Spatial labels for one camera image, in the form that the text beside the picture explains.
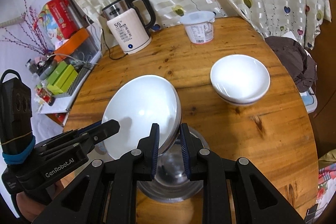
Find black kettle power cord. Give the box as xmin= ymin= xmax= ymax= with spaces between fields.
xmin=101 ymin=28 xmax=128 ymax=60

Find cream electric kettle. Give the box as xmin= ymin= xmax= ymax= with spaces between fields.
xmin=102 ymin=0 xmax=156 ymax=55

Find person's left hand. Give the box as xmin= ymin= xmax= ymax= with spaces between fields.
xmin=16 ymin=180 xmax=64 ymax=222

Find brown dotted cloth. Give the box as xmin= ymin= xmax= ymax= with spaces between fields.
xmin=265 ymin=36 xmax=318 ymax=93

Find purple flower branches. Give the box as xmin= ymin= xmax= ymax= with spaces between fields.
xmin=1 ymin=0 xmax=53 ymax=56

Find orange box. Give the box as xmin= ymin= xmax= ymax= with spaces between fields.
xmin=54 ymin=28 xmax=89 ymax=63

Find green boxes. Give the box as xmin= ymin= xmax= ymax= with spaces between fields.
xmin=47 ymin=61 xmax=78 ymax=95

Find white plastic lidded tub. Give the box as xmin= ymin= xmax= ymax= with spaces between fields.
xmin=180 ymin=11 xmax=215 ymax=44

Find red snack package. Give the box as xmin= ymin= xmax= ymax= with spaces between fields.
xmin=38 ymin=0 xmax=78 ymax=42

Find stainless steel bowl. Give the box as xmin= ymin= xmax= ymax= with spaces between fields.
xmin=138 ymin=125 xmax=203 ymax=203

